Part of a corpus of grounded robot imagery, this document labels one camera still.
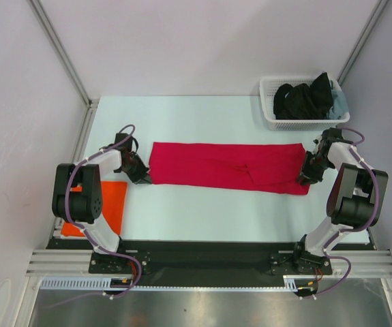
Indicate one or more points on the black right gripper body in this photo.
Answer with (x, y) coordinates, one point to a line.
(309, 171)

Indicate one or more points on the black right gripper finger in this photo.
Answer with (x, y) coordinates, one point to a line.
(312, 176)
(306, 165)

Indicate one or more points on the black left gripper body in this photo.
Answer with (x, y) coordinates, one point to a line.
(136, 169)

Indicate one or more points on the red t shirt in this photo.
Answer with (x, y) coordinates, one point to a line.
(272, 168)

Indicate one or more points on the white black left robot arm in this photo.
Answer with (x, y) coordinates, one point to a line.
(77, 194)

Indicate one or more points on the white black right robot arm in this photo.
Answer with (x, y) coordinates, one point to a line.
(354, 203)

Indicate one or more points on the folded orange t shirt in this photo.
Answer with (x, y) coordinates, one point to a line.
(113, 194)

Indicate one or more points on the black garment in basket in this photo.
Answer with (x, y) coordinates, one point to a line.
(304, 102)

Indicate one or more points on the light blue garment in basket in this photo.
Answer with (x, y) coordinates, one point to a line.
(340, 106)

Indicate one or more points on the white perforated plastic basket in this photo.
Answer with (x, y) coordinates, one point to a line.
(268, 87)

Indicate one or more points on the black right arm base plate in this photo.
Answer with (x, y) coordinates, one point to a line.
(299, 264)

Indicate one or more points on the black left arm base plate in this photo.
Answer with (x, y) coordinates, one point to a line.
(113, 265)

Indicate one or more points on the aluminium front frame rail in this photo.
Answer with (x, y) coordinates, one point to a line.
(356, 264)

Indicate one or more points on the white slotted cable duct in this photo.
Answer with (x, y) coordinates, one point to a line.
(118, 284)

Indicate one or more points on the aluminium right corner post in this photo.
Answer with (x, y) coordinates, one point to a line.
(367, 31)

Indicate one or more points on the aluminium corner post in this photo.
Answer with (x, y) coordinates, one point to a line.
(57, 45)
(367, 31)

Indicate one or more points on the aluminium left corner post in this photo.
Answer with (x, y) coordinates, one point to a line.
(57, 45)

